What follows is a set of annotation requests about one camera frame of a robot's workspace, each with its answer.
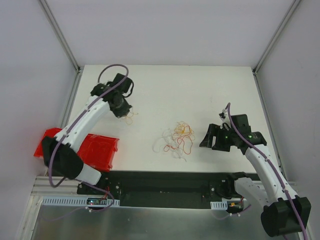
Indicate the right aluminium frame post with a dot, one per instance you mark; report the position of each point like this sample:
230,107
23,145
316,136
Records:
276,35

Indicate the aluminium frame post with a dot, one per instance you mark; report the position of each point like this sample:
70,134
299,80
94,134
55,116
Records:
276,35
59,34

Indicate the left aluminium frame post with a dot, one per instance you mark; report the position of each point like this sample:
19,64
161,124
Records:
59,34

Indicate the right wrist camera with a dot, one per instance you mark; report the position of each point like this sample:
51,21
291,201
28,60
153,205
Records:
224,118

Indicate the red plastic bin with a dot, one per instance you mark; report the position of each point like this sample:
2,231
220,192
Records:
97,151

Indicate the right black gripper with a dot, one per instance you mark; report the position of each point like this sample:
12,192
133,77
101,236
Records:
215,137

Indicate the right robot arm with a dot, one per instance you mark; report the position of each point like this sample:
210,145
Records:
281,210

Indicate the white cable duct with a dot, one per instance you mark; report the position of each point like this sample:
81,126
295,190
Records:
219,205
67,201

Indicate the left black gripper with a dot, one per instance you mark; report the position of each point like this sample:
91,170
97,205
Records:
122,109

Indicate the right white cable duct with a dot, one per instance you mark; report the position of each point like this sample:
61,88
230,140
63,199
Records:
219,205

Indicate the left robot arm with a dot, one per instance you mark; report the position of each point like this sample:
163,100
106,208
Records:
75,132

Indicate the left white cable duct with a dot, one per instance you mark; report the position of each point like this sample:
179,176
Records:
67,201

